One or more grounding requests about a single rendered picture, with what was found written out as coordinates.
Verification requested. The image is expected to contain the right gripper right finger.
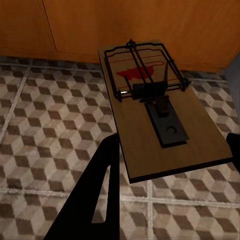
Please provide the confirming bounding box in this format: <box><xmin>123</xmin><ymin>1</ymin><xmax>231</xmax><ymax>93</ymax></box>
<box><xmin>226</xmin><ymin>132</ymin><xmax>240</xmax><ymax>173</ymax></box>

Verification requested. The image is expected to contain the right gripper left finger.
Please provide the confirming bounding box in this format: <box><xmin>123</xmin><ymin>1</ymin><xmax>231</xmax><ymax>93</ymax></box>
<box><xmin>43</xmin><ymin>133</ymin><xmax>120</xmax><ymax>240</ymax></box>

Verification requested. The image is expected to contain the mousetrap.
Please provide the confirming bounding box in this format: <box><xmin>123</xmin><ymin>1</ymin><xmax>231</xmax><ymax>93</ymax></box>
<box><xmin>97</xmin><ymin>39</ymin><xmax>235</xmax><ymax>184</ymax></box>

